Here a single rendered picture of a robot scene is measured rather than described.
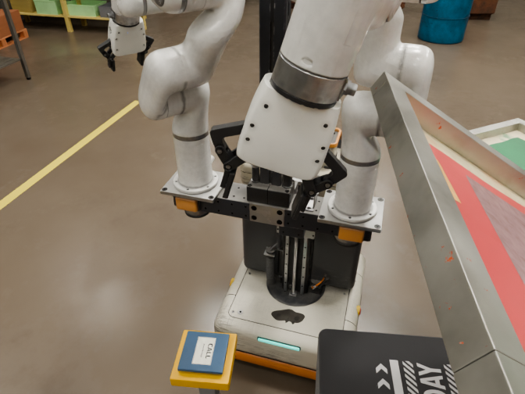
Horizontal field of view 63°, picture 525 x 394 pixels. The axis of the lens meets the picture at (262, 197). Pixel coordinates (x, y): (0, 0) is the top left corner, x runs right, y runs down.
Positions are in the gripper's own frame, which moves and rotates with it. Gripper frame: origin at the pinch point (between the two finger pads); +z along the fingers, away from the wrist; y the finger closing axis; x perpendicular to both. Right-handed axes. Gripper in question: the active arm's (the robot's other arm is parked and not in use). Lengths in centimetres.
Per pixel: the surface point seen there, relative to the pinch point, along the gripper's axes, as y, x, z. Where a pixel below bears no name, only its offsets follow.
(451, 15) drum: -228, -607, 43
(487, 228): -29.7, -1.9, -4.5
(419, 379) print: -48, -11, 42
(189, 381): 0, -6, 56
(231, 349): -8, -14, 54
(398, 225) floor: -114, -183, 121
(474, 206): -29.3, -6.4, -4.6
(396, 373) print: -43, -12, 43
